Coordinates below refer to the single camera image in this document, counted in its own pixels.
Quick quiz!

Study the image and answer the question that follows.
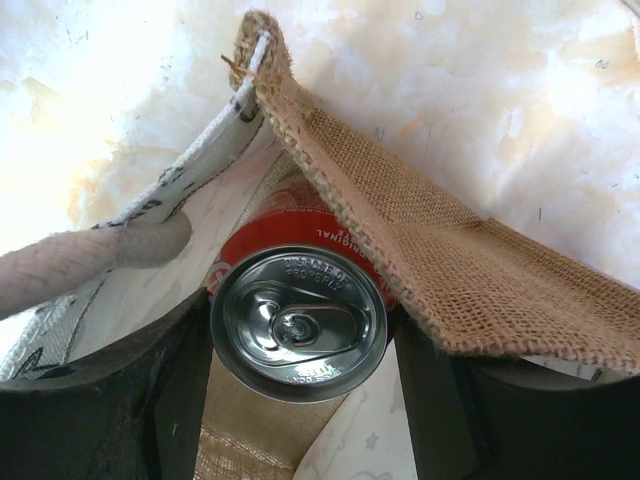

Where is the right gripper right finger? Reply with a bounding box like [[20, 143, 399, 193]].
[[392, 314, 639, 479]]

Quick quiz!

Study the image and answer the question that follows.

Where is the brown burlap canvas bag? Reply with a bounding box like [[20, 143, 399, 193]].
[[1, 1, 639, 479]]

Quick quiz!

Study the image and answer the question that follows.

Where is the red cola can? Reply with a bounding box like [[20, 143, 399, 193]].
[[206, 189, 394, 403]]

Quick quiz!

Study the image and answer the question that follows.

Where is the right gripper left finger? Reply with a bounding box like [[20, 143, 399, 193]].
[[1, 289, 212, 479]]

